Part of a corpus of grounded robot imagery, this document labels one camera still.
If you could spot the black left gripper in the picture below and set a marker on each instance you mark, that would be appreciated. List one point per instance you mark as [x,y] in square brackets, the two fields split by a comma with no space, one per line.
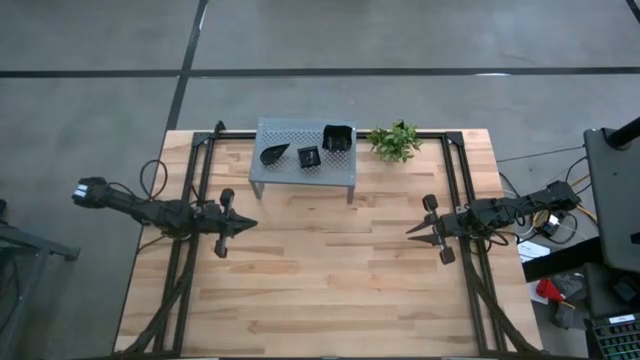
[222,222]

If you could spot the red object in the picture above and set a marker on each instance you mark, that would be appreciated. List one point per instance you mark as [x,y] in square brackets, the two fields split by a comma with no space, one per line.
[547,290]

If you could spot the black teardrop plate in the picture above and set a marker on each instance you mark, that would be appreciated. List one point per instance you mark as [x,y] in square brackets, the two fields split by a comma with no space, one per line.
[272,155]

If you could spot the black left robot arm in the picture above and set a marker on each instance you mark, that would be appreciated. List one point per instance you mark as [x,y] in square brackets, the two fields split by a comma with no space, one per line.
[135,210]

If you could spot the black chair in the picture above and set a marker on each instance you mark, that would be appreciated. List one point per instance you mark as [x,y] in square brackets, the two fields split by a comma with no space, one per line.
[605,290]

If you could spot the white paper sheet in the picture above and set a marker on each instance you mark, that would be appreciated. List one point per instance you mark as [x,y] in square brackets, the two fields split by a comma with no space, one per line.
[532,250]

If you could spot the black pole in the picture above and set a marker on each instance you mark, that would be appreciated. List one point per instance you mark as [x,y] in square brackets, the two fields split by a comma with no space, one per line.
[625,135]

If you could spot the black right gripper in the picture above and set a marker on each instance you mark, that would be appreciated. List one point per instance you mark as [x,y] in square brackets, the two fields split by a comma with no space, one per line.
[450,225]

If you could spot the grey metal stand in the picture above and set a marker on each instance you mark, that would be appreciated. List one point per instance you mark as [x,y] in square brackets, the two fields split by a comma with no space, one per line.
[30,242]

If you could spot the black beam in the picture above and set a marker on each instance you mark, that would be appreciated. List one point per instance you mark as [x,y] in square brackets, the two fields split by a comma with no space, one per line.
[560,260]

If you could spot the grey perforated metal shelf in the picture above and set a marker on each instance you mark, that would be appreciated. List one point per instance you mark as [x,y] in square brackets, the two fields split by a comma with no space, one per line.
[285,172]

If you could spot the backlit keyboard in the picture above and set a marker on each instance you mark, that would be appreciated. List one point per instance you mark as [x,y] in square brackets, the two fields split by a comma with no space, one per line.
[617,340]

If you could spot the black blue power adapter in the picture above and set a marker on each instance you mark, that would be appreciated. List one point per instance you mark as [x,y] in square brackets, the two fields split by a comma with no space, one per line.
[550,225]

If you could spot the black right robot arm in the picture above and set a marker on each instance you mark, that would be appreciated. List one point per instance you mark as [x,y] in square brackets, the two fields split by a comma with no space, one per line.
[520,207]

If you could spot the small black square plate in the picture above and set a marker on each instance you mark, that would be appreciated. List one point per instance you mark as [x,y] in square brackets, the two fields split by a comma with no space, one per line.
[308,157]

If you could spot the dark grey bag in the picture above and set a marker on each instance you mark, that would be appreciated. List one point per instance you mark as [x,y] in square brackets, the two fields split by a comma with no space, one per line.
[570,287]

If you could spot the small green plant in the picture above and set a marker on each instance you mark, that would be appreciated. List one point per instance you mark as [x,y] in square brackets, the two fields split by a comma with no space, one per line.
[395,142]

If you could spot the black aluminium table frame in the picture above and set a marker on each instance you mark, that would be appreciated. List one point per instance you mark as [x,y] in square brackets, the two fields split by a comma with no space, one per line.
[448,165]

